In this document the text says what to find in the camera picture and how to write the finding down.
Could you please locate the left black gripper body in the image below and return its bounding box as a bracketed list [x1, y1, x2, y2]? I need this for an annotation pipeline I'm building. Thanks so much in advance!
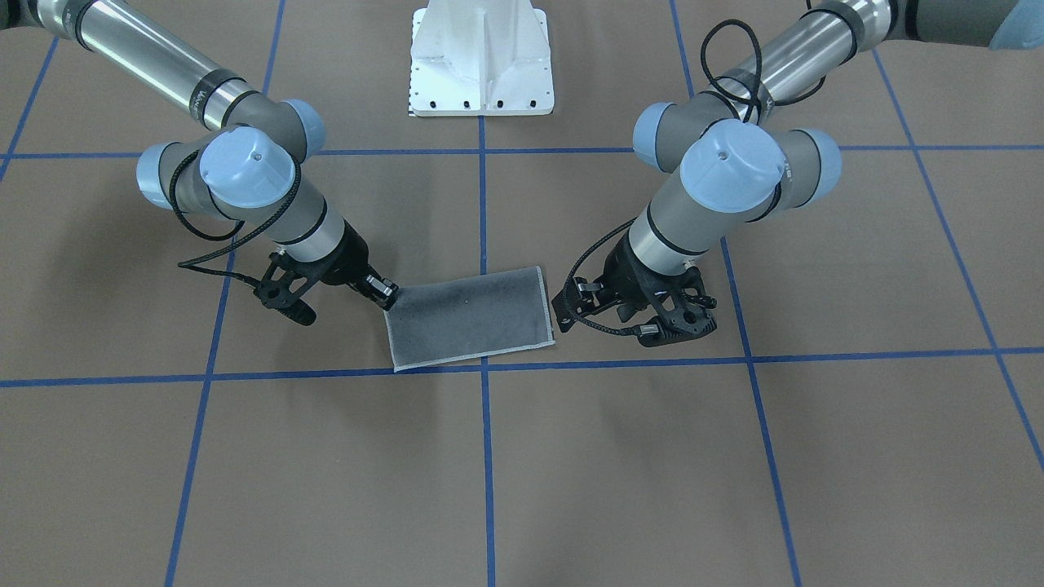
[595, 230, 707, 322]

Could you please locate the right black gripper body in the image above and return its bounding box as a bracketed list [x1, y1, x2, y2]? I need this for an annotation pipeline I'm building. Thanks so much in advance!
[312, 222, 376, 287]

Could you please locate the pink and grey towel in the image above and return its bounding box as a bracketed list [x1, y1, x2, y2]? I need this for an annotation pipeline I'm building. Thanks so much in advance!
[385, 267, 555, 373]

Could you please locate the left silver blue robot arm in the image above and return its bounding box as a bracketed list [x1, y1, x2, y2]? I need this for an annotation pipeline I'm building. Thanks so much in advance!
[551, 1, 1042, 346]

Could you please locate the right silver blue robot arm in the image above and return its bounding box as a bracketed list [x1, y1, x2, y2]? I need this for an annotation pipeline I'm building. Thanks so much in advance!
[2, 1, 398, 324]

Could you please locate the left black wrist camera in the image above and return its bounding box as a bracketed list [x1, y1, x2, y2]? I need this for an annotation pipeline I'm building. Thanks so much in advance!
[636, 265, 717, 348]

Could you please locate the black camera cable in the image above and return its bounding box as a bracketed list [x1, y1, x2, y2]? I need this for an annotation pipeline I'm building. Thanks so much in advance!
[561, 18, 833, 337]
[170, 148, 303, 286]

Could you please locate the white camera stand pedestal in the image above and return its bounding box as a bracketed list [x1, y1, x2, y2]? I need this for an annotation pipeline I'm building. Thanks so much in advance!
[408, 1, 555, 117]

